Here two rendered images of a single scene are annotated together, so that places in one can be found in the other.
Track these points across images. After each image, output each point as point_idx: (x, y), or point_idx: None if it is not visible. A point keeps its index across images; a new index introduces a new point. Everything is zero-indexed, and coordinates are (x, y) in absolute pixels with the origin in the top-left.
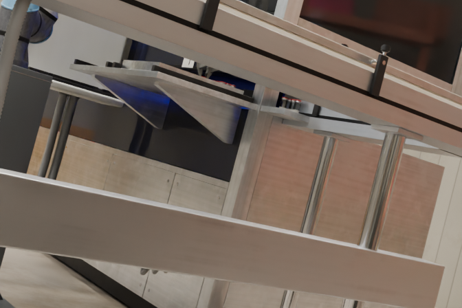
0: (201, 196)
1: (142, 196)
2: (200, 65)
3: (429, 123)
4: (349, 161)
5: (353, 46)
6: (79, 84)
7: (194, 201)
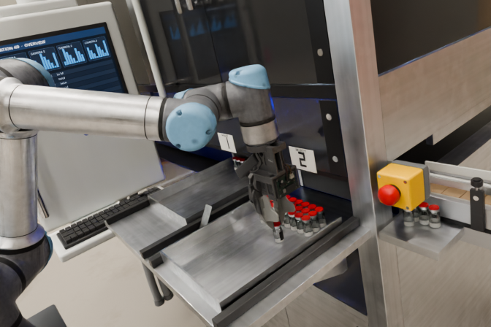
0: (329, 313)
1: None
2: (267, 218)
3: None
4: None
5: (445, 55)
6: None
7: (321, 314)
